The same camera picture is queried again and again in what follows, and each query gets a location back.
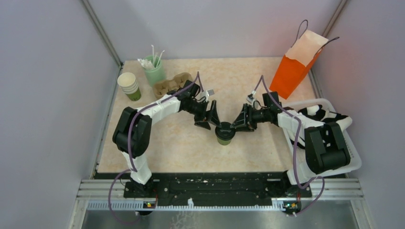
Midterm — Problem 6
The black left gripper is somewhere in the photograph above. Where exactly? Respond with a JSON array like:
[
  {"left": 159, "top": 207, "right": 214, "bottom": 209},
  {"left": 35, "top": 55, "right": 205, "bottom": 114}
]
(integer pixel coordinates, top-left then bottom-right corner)
[{"left": 183, "top": 98, "right": 221, "bottom": 129}]

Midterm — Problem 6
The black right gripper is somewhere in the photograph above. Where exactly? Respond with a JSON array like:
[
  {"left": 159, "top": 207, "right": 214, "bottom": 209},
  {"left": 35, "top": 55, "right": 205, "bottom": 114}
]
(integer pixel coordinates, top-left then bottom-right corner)
[{"left": 230, "top": 104, "right": 270, "bottom": 132}]

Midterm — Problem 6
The black plastic cup lid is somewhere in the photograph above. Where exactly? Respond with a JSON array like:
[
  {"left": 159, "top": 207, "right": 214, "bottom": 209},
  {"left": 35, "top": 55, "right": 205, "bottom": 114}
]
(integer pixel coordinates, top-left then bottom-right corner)
[{"left": 215, "top": 122, "right": 236, "bottom": 136}]

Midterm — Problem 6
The stack of green paper cups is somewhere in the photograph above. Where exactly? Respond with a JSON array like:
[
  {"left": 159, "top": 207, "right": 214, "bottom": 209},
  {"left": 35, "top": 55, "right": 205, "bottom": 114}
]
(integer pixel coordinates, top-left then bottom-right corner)
[{"left": 117, "top": 72, "right": 141, "bottom": 101}]

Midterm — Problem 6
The green paper coffee cup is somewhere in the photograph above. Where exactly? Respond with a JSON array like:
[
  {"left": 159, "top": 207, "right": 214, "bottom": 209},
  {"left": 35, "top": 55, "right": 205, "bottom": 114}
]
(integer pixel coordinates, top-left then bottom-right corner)
[{"left": 216, "top": 135, "right": 234, "bottom": 146}]

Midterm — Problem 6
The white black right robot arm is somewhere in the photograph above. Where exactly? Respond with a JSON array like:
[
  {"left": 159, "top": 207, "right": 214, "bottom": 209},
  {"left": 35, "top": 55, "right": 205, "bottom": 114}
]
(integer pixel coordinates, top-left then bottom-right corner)
[{"left": 230, "top": 92, "right": 357, "bottom": 197}]

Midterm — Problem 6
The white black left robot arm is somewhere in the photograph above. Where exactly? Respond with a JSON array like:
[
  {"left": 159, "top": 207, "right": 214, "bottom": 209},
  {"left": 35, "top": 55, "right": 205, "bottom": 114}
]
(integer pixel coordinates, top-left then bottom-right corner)
[{"left": 112, "top": 82, "right": 221, "bottom": 197}]

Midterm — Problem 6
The brown cardboard cup carrier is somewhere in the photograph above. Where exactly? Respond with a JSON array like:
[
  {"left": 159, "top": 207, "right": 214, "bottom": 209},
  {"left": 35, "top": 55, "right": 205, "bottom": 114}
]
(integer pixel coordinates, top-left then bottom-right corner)
[{"left": 152, "top": 72, "right": 193, "bottom": 99}]

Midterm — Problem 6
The green straw holder cup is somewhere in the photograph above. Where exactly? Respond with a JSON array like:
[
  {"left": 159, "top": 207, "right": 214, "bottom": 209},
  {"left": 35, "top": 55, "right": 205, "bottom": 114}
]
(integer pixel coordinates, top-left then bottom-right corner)
[{"left": 144, "top": 57, "right": 167, "bottom": 87}]

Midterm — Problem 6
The white plastic basket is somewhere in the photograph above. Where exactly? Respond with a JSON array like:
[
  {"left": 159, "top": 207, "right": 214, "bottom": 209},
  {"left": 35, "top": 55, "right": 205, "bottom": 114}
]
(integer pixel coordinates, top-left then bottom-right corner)
[{"left": 280, "top": 99, "right": 362, "bottom": 184}]

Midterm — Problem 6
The orange paper bag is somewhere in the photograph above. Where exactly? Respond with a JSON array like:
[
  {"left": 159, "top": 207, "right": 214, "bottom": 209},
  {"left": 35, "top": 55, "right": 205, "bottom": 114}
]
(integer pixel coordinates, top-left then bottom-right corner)
[{"left": 269, "top": 20, "right": 339, "bottom": 99}]

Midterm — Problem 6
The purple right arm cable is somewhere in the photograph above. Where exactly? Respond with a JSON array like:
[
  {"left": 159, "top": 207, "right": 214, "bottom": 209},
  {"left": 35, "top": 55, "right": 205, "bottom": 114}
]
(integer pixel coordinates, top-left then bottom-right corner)
[{"left": 253, "top": 75, "right": 326, "bottom": 217}]

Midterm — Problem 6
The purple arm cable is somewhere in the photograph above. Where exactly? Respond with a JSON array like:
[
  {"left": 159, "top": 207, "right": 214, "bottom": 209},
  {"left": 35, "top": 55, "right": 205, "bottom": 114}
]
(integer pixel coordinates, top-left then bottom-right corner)
[
  {"left": 253, "top": 75, "right": 326, "bottom": 217},
  {"left": 107, "top": 71, "right": 205, "bottom": 226}
]

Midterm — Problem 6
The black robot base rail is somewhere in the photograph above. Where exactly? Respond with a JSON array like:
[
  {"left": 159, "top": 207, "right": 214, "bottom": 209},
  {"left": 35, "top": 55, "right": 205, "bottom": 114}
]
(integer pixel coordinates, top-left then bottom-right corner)
[{"left": 110, "top": 172, "right": 312, "bottom": 207}]

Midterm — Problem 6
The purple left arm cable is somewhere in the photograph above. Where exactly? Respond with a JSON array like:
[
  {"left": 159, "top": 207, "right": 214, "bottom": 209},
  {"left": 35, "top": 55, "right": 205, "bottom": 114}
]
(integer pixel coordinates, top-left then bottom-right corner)
[{"left": 107, "top": 71, "right": 205, "bottom": 226}]

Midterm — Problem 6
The aluminium frame rail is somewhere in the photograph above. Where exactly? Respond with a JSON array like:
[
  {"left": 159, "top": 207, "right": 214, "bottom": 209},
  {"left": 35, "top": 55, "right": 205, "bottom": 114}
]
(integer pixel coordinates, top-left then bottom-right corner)
[{"left": 79, "top": 0, "right": 123, "bottom": 69}]

